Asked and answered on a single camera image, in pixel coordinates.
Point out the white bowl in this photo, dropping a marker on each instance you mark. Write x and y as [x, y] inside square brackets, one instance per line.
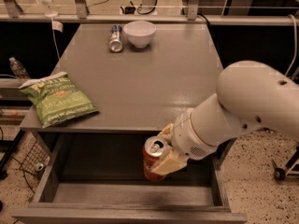
[140, 33]

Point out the green jalapeno chip bag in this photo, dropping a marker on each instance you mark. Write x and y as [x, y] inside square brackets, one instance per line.
[56, 99]

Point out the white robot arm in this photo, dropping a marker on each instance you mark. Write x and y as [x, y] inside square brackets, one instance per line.
[249, 96]

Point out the silver blue can lying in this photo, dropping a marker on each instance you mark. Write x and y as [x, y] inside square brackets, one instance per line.
[115, 38]

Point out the grey cabinet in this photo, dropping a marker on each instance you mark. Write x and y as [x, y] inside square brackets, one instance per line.
[136, 92]

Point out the red coke can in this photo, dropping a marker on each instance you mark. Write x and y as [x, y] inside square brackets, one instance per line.
[152, 150]

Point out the black wire basket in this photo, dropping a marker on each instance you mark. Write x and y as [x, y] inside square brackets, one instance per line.
[35, 161]

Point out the black caster wheel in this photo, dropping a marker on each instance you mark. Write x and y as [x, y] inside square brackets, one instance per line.
[280, 174]

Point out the plastic water bottle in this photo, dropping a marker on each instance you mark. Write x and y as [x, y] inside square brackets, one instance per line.
[18, 69]

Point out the open grey top drawer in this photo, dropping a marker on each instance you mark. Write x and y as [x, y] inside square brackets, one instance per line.
[99, 179]

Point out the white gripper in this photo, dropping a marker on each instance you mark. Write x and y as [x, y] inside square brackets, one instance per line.
[187, 133]

